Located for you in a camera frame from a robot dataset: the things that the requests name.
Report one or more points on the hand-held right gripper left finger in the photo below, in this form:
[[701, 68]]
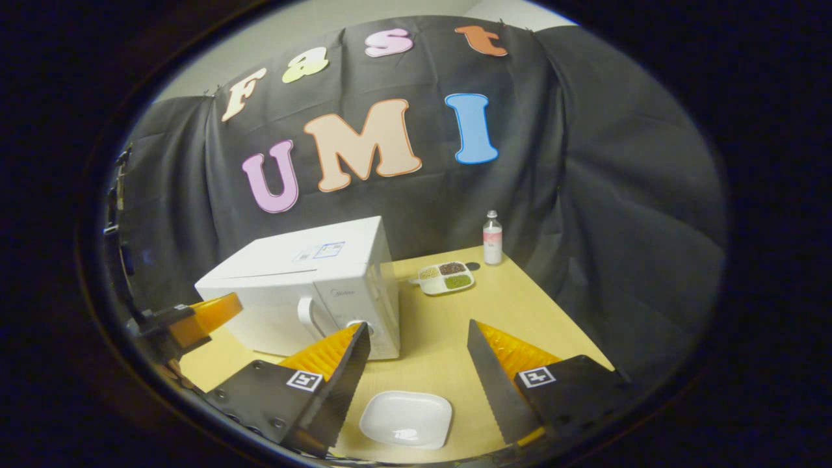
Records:
[[338, 390]]

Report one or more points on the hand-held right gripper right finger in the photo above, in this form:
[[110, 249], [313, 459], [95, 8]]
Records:
[[500, 390]]

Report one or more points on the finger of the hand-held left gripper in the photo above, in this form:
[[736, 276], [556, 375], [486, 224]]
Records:
[[208, 315]]

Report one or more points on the white microwave oven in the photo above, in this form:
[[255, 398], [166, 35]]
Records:
[[279, 292]]

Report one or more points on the white square plate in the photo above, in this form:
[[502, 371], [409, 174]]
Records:
[[406, 419]]

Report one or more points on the white divided dish with grains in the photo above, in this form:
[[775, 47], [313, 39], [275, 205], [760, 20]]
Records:
[[445, 278]]

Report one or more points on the small bottle with pink label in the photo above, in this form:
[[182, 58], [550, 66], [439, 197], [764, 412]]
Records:
[[493, 244]]

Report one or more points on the black backdrop cloth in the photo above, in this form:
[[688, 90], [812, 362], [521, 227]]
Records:
[[617, 195]]

